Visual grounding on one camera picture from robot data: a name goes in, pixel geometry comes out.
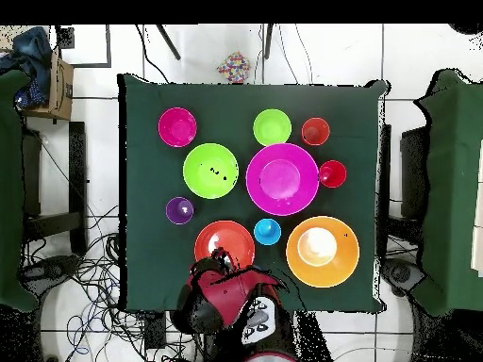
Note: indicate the large orange bowl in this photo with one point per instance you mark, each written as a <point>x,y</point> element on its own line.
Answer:
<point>339,264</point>

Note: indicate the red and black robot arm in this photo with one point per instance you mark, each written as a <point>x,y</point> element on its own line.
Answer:
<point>226,298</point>

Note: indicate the red-orange bowl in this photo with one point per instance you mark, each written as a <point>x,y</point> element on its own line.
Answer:
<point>226,237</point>

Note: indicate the blue cup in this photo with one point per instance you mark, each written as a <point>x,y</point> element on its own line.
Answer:
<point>267,232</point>

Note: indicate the large green bowl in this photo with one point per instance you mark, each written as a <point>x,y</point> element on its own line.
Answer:
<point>203,181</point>

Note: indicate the large pink bowl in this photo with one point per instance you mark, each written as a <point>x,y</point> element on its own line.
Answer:
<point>282,179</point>

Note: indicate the purple cup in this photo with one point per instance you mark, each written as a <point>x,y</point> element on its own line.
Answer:
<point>180,210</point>

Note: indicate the small green bowl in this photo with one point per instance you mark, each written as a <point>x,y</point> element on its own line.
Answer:
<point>272,127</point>

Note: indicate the red cup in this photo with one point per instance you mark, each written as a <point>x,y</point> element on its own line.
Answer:
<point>334,174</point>

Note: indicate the small pink bowl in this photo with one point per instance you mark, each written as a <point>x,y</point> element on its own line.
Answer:
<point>177,127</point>

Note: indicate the red-orange cup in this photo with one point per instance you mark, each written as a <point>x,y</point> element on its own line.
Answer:
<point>315,131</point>

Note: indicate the dark green table cloth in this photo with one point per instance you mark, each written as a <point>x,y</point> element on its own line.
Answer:
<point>151,264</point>

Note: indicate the colourful patterned box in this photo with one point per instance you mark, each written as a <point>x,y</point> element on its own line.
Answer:
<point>234,68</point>

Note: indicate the black power strip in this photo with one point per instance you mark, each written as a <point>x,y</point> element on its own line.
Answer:
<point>155,332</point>

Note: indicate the black tripod leg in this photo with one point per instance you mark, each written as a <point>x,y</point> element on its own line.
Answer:
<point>168,42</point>
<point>267,41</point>

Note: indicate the brown cardboard box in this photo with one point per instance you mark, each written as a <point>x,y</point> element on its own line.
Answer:
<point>62,94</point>

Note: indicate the green cloth covered side table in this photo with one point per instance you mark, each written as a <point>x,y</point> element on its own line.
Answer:
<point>9,188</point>
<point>453,188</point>

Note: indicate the blue cloth bundle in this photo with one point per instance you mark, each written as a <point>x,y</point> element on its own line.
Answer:
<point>32,49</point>

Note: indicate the black metal frame stand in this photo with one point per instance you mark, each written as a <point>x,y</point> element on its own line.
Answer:
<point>415,173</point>
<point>77,188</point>

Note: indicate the black pedestal leg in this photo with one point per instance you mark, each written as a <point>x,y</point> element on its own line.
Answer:
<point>49,269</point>
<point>400,273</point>

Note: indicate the thin black square frame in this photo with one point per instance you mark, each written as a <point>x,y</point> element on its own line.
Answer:
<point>90,65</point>

